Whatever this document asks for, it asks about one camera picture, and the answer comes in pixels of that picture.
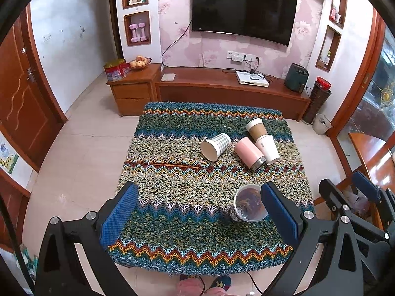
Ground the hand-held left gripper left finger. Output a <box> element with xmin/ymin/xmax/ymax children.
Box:
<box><xmin>35</xmin><ymin>181</ymin><xmax>139</xmax><ymax>296</ymax></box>

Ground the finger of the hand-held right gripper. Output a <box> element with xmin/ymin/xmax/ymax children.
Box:
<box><xmin>352</xmin><ymin>171</ymin><xmax>395</xmax><ymax>222</ymax></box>
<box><xmin>319</xmin><ymin>178</ymin><xmax>391</xmax><ymax>244</ymax></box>

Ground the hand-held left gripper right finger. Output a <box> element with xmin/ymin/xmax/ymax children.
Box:
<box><xmin>261</xmin><ymin>182</ymin><xmax>372</xmax><ymax>296</ymax></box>

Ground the clear glass cup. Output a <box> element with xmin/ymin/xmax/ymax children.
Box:
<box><xmin>229</xmin><ymin>184</ymin><xmax>269</xmax><ymax>223</ymax></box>

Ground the white paper cup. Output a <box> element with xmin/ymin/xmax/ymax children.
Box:
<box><xmin>255</xmin><ymin>135</ymin><xmax>281</xmax><ymax>165</ymax></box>

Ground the pink steel tumbler cup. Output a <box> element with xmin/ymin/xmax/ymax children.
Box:
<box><xmin>234</xmin><ymin>138</ymin><xmax>267</xmax><ymax>172</ymax></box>

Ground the brown sleeved paper cup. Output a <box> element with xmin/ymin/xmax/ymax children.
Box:
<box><xmin>246</xmin><ymin>118</ymin><xmax>269</xmax><ymax>141</ymax></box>

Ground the checkered paper cup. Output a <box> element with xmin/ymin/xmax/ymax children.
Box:
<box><xmin>200</xmin><ymin>133</ymin><xmax>232</xmax><ymax>162</ymax></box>

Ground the white plastic bag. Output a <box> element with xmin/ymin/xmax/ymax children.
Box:
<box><xmin>342</xmin><ymin>189</ymin><xmax>371</xmax><ymax>217</ymax></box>

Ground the glossy wooden table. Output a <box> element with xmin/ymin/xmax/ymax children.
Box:
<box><xmin>348</xmin><ymin>132</ymin><xmax>395</xmax><ymax>192</ymax></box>

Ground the colourful knitted table cloth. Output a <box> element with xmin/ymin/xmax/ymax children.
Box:
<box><xmin>107</xmin><ymin>101</ymin><xmax>315</xmax><ymax>276</ymax></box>

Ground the white waste bin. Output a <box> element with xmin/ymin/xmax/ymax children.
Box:
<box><xmin>312</xmin><ymin>113</ymin><xmax>333</xmax><ymax>135</ymax></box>

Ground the blue patterned slipper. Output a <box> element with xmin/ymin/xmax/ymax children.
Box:
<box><xmin>211</xmin><ymin>276</ymin><xmax>232</xmax><ymax>293</ymax></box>

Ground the black canister with red lid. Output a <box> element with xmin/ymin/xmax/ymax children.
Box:
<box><xmin>302</xmin><ymin>77</ymin><xmax>332</xmax><ymax>124</ymax></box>

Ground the pink slipper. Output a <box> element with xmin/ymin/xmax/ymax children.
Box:
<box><xmin>176</xmin><ymin>278</ymin><xmax>206</xmax><ymax>296</ymax></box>

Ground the glass display cabinet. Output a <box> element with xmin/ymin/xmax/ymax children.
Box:
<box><xmin>333</xmin><ymin>21</ymin><xmax>395</xmax><ymax>148</ymax></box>

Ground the low wooden cabinet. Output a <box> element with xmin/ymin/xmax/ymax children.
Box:
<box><xmin>0</xmin><ymin>169</ymin><xmax>32</xmax><ymax>253</ymax></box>

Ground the wooden drawer cabinet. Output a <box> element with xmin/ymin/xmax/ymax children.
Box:
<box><xmin>106</xmin><ymin>63</ymin><xmax>163</xmax><ymax>117</ymax></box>

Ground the dark green air fryer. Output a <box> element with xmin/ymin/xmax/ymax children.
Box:
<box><xmin>284</xmin><ymin>63</ymin><xmax>310</xmax><ymax>92</ymax></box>

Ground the wooden television stand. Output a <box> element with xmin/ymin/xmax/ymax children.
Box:
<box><xmin>153</xmin><ymin>66</ymin><xmax>312</xmax><ymax>122</ymax></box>

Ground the white set-top box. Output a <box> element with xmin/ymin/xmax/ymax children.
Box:
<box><xmin>235</xmin><ymin>70</ymin><xmax>270</xmax><ymax>88</ymax></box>

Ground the red gift box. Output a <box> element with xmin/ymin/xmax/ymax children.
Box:
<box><xmin>104</xmin><ymin>58</ymin><xmax>131</xmax><ymax>82</ymax></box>

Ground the wooden door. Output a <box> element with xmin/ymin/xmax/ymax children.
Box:
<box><xmin>0</xmin><ymin>15</ymin><xmax>64</xmax><ymax>173</ymax></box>

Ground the bowl of fruit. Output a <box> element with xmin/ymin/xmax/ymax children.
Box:
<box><xmin>129</xmin><ymin>55</ymin><xmax>152</xmax><ymax>71</ymax></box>

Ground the black curved television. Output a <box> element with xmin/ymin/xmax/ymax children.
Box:
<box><xmin>191</xmin><ymin>0</ymin><xmax>298</xmax><ymax>47</ymax></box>

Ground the thin black cable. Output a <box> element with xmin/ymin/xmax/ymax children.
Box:
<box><xmin>0</xmin><ymin>191</ymin><xmax>35</xmax><ymax>293</ymax></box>

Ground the wall poster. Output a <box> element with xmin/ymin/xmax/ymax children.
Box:
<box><xmin>0</xmin><ymin>136</ymin><xmax>20</xmax><ymax>174</ymax></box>

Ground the white wall power strip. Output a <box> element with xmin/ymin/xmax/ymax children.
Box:
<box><xmin>227</xmin><ymin>51</ymin><xmax>260</xmax><ymax>63</ymax></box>

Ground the black television cable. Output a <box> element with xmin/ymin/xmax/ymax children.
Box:
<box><xmin>161</xmin><ymin>21</ymin><xmax>194</xmax><ymax>68</ymax></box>

